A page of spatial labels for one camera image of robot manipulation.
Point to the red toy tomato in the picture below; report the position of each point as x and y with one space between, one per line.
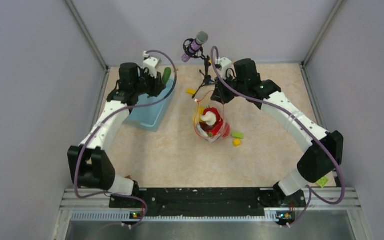
214 110

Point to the clear zip top bag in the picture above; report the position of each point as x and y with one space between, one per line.
201 128

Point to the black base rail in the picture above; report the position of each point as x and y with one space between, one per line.
208 202

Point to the small yellow toy cube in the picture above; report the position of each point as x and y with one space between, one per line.
237 142

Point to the light blue plastic basket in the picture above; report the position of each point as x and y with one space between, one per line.
150 118

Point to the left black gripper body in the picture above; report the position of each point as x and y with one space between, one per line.
147 83

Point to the red toy chili pepper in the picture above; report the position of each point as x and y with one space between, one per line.
215 130

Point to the green lego plate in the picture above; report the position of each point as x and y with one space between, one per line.
322 182

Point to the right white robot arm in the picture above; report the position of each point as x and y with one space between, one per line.
322 150

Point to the purple microphone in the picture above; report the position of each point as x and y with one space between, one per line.
193 47

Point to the yellow rectangular block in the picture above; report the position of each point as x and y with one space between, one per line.
191 91

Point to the red toy apple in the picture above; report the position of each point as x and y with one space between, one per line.
226 130

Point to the green toy block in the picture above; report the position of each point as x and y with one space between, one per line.
237 135

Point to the green toy pepper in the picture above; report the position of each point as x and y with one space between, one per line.
166 75

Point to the yellow toy squash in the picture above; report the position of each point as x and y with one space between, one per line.
200 111

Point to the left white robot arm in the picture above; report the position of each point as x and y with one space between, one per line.
89 164

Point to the black tripod mic stand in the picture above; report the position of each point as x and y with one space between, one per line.
207 79

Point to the white toy garlic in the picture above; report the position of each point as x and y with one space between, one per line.
209 118

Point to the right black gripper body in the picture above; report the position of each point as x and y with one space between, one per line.
226 94

